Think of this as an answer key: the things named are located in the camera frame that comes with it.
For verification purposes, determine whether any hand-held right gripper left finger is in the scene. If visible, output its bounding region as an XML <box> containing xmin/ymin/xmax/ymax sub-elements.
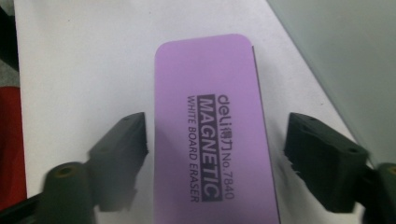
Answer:
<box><xmin>87</xmin><ymin>112</ymin><xmax>149</xmax><ymax>213</ymax></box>

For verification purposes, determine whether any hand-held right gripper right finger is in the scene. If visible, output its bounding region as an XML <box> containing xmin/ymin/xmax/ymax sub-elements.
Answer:
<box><xmin>283</xmin><ymin>112</ymin><xmax>371</xmax><ymax>215</ymax></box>

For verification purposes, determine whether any purple whiteboard eraser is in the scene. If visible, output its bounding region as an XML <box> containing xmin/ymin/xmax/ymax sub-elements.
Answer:
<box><xmin>153</xmin><ymin>33</ymin><xmax>281</xmax><ymax>224</ymax></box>

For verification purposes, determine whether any white whiteboard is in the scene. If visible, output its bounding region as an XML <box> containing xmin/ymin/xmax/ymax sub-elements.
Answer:
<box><xmin>266</xmin><ymin>0</ymin><xmax>396</xmax><ymax>166</ymax></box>

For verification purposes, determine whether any red fabric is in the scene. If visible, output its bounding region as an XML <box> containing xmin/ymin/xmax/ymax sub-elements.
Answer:
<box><xmin>0</xmin><ymin>86</ymin><xmax>28</xmax><ymax>212</ymax></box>

